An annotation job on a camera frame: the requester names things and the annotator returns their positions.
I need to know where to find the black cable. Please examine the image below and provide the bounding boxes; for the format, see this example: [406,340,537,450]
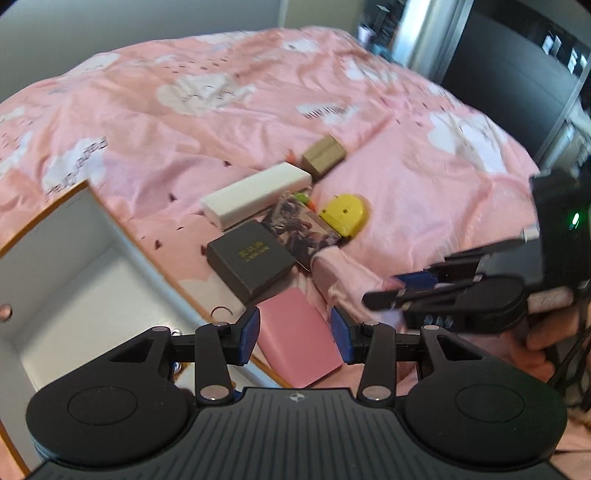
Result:
[550,320,591,395]

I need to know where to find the orange and green small item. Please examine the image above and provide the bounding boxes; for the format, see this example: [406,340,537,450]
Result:
[294,192,320,214]

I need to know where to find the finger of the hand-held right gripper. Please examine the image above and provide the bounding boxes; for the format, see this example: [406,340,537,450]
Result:
[390,240,532,291]
[362,275,527,333]

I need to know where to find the yellow round toy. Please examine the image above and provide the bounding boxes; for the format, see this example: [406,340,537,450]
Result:
[320,194,370,240]

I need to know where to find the picture-print flat box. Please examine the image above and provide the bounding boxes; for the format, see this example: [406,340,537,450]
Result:
[261,191,343,272]

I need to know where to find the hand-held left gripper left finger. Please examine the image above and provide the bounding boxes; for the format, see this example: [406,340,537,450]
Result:
[108,306,262,406]

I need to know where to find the pink box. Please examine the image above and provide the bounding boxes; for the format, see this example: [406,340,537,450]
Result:
[255,287,345,389]

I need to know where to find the person's right hand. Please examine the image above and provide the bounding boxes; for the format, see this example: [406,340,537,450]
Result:
[525,300,583,383]

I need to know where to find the dark wardrobe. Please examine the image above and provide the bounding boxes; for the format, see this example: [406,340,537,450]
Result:
[441,0,591,160]

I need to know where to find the pink cloud-print blanket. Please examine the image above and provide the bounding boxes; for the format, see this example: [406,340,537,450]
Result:
[0,25,591,480]

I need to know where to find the long white box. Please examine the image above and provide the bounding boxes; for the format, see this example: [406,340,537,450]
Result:
[201,161,313,232]

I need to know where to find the dark grey square box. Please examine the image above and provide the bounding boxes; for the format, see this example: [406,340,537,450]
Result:
[206,219,297,306]

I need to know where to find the small brown cardboard box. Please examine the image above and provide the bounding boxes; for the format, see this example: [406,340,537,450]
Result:
[301,135,348,181]

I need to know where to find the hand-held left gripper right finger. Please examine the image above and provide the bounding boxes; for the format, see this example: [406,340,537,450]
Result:
[330,307,483,403]

